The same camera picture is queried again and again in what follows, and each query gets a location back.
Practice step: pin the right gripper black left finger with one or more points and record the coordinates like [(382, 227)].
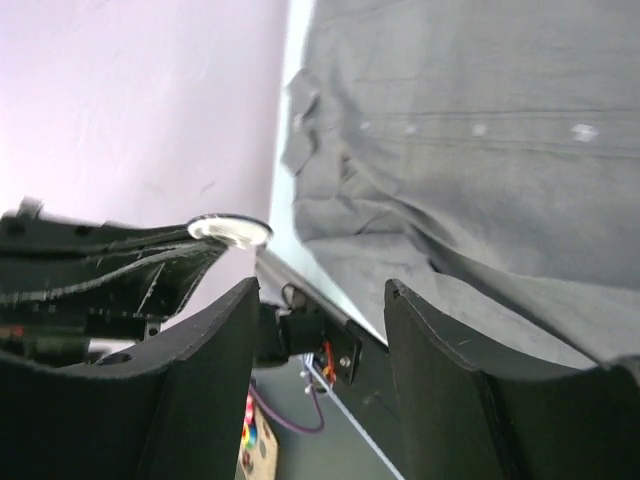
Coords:
[(171, 407)]

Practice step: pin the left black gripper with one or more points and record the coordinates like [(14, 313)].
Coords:
[(64, 284)]

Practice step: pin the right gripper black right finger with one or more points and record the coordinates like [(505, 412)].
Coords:
[(472, 408)]

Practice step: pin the grey button-up shirt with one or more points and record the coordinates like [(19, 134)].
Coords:
[(485, 154)]

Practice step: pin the colourful board on floor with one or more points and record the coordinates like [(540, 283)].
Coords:
[(259, 448)]

